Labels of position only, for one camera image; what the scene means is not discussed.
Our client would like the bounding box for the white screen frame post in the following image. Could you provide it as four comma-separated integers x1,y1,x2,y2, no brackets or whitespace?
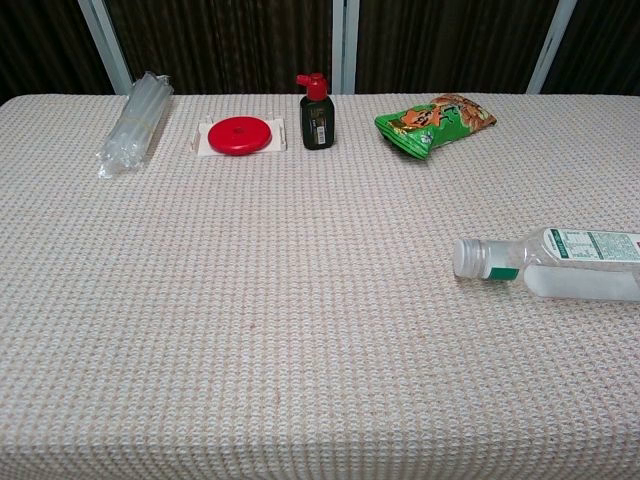
330,0,347,95
77,0,134,96
345,0,362,95
525,0,579,95

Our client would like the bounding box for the black ink bottle red cap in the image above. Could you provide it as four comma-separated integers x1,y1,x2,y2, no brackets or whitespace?
295,72,337,151

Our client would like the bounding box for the green orange snack bag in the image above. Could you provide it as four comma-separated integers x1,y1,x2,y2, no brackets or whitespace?
374,93,498,162

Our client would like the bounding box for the clear plastic bottle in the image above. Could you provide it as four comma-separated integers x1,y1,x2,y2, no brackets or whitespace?
452,225,640,304

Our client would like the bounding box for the clear bag of plastic tubes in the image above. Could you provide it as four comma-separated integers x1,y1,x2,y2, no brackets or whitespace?
97,71,175,180

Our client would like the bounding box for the beige woven tablecloth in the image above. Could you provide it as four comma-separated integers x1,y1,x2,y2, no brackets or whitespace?
0,92,640,480

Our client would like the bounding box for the red round disc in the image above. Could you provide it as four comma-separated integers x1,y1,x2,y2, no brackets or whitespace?
208,115,273,157
189,114,290,158

